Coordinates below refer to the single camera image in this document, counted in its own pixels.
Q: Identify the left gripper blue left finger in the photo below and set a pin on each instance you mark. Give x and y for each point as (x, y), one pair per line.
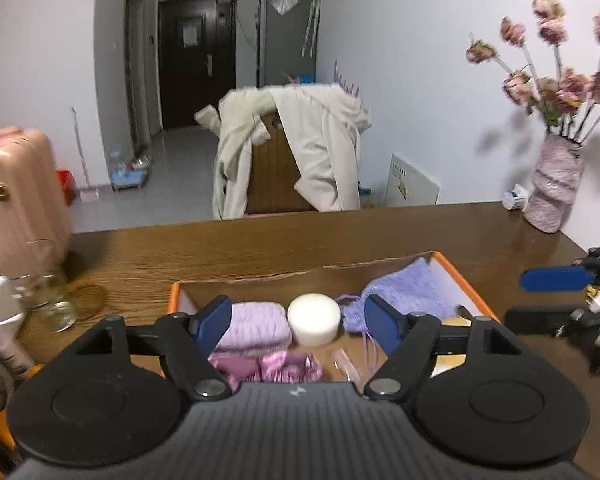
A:
(186, 342)

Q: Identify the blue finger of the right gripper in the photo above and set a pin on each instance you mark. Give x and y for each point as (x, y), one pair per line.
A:
(547, 321)
(557, 279)

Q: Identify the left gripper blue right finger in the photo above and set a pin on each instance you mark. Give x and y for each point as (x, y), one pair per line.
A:
(408, 341)

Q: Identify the lilac towel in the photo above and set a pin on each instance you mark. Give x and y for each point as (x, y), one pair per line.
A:
(256, 328)

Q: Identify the purple linen drawstring pouch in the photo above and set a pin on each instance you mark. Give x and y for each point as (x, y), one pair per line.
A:
(412, 288)

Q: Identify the white round sponge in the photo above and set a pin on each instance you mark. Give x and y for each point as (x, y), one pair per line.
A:
(314, 319)

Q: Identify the purple satin scrunchie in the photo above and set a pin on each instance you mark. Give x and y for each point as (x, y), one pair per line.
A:
(285, 367)

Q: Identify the red cardboard pumpkin box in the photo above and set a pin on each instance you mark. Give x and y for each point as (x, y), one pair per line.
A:
(350, 356)

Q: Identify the small white box by vase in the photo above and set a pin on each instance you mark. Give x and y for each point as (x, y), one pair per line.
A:
(515, 199)

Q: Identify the pink textured vase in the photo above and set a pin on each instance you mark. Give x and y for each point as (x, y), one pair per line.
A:
(555, 179)

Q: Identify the brown wooden chair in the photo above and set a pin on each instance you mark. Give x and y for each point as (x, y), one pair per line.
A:
(273, 174)

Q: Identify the dried pink rose bouquet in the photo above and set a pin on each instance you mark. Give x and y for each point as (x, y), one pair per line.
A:
(568, 102)

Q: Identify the clear glass vase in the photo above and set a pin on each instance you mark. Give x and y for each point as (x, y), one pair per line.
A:
(43, 287)

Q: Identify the red bucket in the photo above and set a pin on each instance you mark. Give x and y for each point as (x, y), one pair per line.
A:
(67, 184)

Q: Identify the beige jacket on chair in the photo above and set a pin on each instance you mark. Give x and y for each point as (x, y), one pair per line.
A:
(322, 125)

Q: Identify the pink hard-shell suitcase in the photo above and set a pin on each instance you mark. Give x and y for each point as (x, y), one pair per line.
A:
(32, 204)

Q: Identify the dark entrance door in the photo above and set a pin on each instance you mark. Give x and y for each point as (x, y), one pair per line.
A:
(196, 57)

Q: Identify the grey refrigerator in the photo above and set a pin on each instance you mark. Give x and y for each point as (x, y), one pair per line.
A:
(287, 36)

